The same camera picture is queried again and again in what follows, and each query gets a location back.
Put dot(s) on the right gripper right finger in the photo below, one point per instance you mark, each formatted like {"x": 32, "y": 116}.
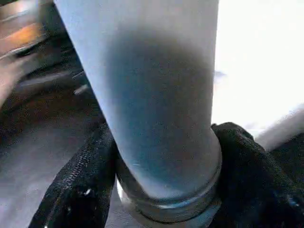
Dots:
{"x": 256, "y": 185}

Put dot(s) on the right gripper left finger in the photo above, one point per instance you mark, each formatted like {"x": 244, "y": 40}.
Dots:
{"x": 83, "y": 185}

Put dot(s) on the white plastic table leg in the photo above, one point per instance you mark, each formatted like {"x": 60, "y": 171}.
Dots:
{"x": 154, "y": 95}

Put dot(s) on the white plastic table top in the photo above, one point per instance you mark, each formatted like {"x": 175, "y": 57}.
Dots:
{"x": 261, "y": 47}

